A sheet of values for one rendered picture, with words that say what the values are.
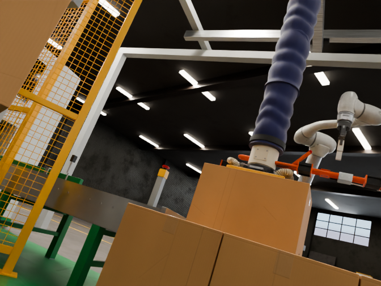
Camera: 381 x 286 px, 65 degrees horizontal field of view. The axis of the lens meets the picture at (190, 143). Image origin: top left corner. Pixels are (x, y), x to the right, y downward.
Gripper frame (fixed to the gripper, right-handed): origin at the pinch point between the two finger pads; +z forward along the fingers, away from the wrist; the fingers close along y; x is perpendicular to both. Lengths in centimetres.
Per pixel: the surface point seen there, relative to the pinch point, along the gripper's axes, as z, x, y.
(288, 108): -22.9, -32.5, 7.1
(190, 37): -189, -209, -115
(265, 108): -19, -46, 11
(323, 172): 14.1, -6.3, 3.3
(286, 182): 29.1, -22.2, 21.0
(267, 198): 40, -30, 21
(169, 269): 84, -44, 80
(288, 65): -51, -38, 12
